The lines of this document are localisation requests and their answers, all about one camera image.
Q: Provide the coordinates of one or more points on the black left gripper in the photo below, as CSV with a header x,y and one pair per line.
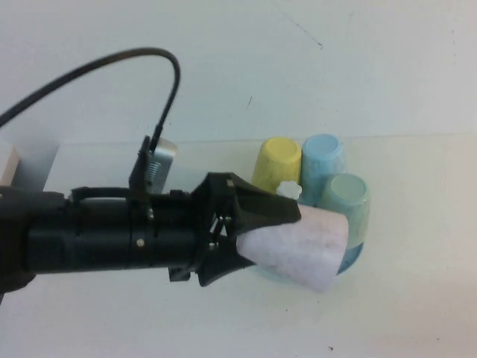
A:
x,y
179,231

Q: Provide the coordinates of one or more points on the pale pink cup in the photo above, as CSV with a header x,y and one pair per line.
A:
x,y
298,250

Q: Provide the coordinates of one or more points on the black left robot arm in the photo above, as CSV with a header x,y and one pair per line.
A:
x,y
74,235

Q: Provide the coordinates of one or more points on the yellow cup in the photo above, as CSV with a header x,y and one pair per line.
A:
x,y
274,160

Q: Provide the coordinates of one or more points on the light blue cup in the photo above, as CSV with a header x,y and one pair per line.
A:
x,y
322,164

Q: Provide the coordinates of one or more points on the blue cup stand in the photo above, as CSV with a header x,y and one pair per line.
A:
x,y
352,258

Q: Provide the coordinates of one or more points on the pale green cup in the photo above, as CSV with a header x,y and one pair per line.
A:
x,y
350,201

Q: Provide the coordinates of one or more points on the beige board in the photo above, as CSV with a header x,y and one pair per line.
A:
x,y
8,166

